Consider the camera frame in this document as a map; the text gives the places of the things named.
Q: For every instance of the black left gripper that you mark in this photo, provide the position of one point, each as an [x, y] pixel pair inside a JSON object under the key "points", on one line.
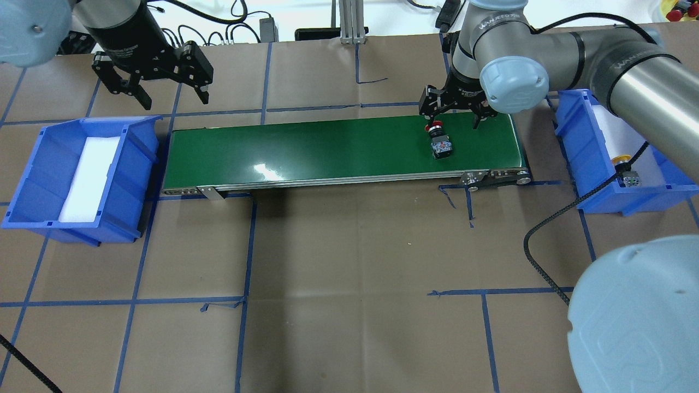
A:
{"points": [[126, 34]]}

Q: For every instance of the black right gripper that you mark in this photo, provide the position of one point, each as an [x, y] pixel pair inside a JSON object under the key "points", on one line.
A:
{"points": [[463, 89]]}

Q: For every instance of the red push button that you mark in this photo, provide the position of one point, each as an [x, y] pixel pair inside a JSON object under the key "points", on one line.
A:
{"points": [[440, 144]]}

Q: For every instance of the yellow push button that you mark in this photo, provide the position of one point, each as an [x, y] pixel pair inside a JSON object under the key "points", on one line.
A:
{"points": [[626, 176]]}

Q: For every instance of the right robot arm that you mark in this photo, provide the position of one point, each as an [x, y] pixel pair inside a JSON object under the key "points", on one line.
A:
{"points": [[633, 312]]}

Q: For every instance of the green conveyor belt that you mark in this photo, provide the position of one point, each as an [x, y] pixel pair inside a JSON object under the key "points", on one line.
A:
{"points": [[210, 160]]}

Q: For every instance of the blue bin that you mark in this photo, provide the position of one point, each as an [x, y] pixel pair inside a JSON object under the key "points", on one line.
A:
{"points": [[596, 142], [44, 184]]}

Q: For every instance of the white foam pad bin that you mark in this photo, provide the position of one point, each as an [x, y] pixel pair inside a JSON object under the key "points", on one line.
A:
{"points": [[621, 139], [89, 180]]}

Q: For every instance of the aluminium frame post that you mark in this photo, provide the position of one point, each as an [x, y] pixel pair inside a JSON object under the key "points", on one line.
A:
{"points": [[351, 20]]}

